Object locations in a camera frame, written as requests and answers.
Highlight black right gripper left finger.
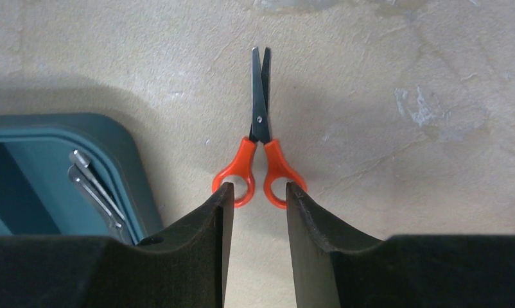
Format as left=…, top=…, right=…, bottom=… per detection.
left=0, top=182, right=234, bottom=307

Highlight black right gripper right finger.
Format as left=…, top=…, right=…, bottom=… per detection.
left=286, top=182, right=515, bottom=307

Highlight orange handled scissors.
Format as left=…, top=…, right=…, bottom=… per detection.
left=211, top=47, right=307, bottom=210

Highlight black handled bandage scissors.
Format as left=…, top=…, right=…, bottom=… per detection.
left=67, top=150, right=134, bottom=245

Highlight teal plastic tray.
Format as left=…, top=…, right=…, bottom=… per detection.
left=0, top=113, right=162, bottom=245

